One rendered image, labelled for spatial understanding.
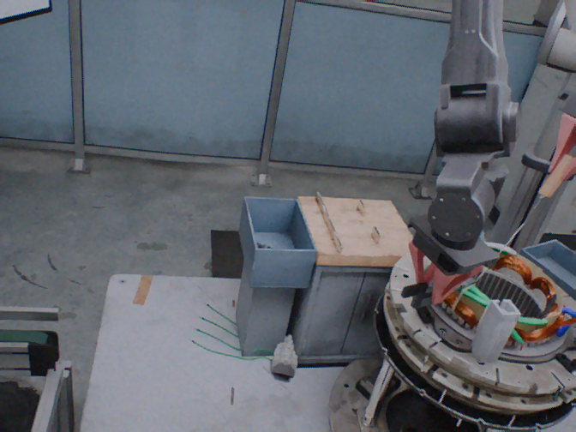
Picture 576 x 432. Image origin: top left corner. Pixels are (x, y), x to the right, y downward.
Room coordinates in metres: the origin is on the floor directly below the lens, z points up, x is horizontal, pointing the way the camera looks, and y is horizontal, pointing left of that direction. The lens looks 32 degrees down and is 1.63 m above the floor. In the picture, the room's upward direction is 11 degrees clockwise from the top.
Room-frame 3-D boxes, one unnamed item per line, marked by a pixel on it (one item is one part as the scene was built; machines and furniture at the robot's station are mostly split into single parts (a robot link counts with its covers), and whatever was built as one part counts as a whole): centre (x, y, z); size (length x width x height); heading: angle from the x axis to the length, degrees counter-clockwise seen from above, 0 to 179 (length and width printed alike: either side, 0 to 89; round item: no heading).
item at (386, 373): (0.68, -0.21, 0.91); 0.02 x 0.02 x 0.21
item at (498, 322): (0.59, -0.30, 1.14); 0.03 x 0.03 x 0.09; 20
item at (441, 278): (0.60, -0.21, 1.21); 0.07 x 0.07 x 0.09; 35
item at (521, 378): (0.70, -0.34, 1.09); 0.32 x 0.32 x 0.01
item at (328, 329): (0.91, -0.13, 0.91); 0.19 x 0.19 x 0.26; 17
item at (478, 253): (0.60, -0.21, 1.28); 0.10 x 0.07 x 0.07; 35
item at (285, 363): (0.80, -0.05, 0.80); 0.10 x 0.05 x 0.04; 178
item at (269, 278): (0.86, 0.01, 0.92); 0.17 x 0.11 x 0.28; 17
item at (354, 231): (0.91, -0.13, 1.05); 0.20 x 0.19 x 0.02; 107
